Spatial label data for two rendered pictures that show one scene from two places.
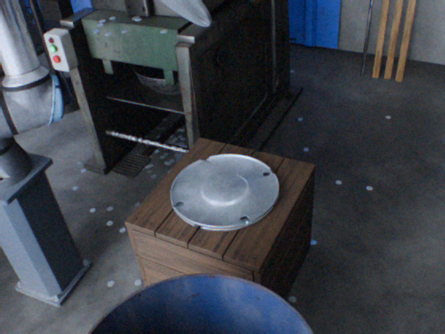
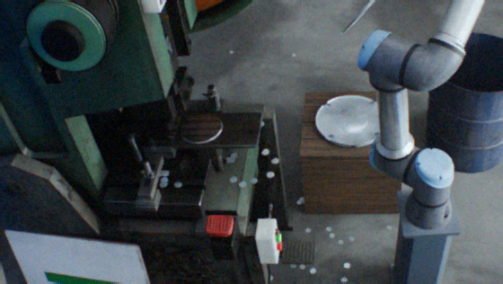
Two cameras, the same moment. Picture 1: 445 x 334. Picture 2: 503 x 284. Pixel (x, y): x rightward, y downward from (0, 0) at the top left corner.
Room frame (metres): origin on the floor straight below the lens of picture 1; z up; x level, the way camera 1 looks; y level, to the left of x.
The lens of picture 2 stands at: (1.75, 1.48, 1.89)
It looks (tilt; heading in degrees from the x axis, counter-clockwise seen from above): 43 degrees down; 255
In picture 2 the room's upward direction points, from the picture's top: 11 degrees counter-clockwise
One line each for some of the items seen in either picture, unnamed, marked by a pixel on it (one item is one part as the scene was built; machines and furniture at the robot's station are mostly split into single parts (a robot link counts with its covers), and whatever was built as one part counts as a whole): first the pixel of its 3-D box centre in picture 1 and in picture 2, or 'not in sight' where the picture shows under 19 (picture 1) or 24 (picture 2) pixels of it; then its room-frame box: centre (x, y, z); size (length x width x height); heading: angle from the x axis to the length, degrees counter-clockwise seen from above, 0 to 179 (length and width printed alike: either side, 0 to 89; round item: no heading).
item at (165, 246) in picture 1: (229, 235); (352, 152); (0.92, 0.01, 0.18); 0.40 x 0.38 x 0.35; 150
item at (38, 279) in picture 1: (32, 230); (421, 251); (0.97, 0.60, 0.23); 0.19 x 0.19 x 0.45; 64
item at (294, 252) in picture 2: (167, 134); (236, 253); (1.54, 0.22, 0.14); 0.59 x 0.10 x 0.05; 150
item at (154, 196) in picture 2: not in sight; (149, 176); (1.74, 0.30, 0.76); 0.17 x 0.06 x 0.10; 60
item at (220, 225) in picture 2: not in sight; (221, 232); (1.62, 0.56, 0.72); 0.07 x 0.06 x 0.08; 150
